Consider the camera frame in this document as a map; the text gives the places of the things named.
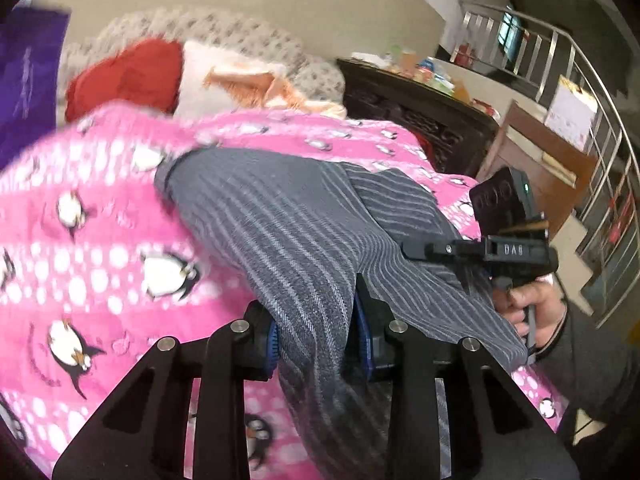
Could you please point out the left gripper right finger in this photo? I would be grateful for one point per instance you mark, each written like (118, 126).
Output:
(494, 431)

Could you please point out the metal stair railing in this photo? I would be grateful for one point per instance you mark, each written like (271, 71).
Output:
(545, 64)

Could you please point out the grey striped suit jacket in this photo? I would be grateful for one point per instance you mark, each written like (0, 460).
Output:
(302, 231)

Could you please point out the red pillow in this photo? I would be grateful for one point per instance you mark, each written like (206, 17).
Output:
(147, 74)

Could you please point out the pink penguin bed sheet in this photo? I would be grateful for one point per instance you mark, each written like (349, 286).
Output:
(78, 213)

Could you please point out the person's right forearm sleeve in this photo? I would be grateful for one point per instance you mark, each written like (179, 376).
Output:
(599, 374)

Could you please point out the purple hanging bag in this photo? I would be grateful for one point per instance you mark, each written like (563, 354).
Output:
(31, 47)

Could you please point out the brown wooden desk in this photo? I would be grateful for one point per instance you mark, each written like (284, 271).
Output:
(558, 173)

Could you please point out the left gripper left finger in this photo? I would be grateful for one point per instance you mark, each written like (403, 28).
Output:
(139, 430)

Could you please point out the person's right hand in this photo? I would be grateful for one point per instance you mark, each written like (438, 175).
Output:
(534, 305)

